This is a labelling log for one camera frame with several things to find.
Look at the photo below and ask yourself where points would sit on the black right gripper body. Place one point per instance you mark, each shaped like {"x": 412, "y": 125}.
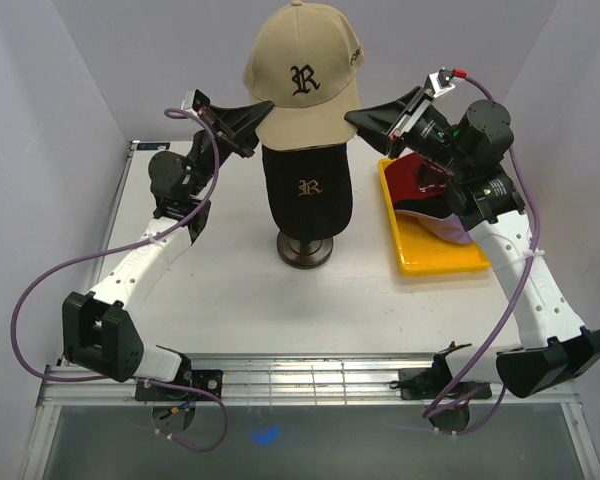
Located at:
{"x": 419, "y": 133}

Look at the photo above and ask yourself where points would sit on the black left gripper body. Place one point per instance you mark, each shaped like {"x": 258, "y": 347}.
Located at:
{"x": 223, "y": 145}

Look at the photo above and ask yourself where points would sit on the beige baseball cap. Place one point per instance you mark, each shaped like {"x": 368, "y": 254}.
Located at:
{"x": 305, "y": 61}

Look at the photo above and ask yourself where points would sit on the black baseball cap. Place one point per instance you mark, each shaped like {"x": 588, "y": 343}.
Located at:
{"x": 309, "y": 191}

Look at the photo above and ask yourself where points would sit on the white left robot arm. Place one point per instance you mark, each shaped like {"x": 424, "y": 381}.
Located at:
{"x": 99, "y": 332}

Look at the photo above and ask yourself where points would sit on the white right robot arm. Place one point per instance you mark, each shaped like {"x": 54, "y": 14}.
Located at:
{"x": 540, "y": 341}

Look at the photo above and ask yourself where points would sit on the red baseball cap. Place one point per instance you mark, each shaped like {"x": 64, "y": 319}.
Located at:
{"x": 414, "y": 186}

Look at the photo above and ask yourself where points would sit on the lavender baseball cap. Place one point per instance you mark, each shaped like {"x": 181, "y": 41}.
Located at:
{"x": 448, "y": 229}

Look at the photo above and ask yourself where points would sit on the yellow plastic tray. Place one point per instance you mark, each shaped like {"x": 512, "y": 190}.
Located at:
{"x": 419, "y": 252}

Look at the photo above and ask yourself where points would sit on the beige mannequin head stand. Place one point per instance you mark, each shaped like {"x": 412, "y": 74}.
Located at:
{"x": 303, "y": 255}

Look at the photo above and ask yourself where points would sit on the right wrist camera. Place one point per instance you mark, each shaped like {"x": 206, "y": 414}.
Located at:
{"x": 444, "y": 81}

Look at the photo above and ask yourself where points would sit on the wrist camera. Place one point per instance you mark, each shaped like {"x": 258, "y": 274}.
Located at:
{"x": 188, "y": 103}
{"x": 444, "y": 81}

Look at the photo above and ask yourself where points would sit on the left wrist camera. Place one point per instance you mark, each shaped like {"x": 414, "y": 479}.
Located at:
{"x": 188, "y": 103}

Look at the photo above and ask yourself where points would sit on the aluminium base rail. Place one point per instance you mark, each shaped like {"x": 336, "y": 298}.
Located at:
{"x": 270, "y": 381}

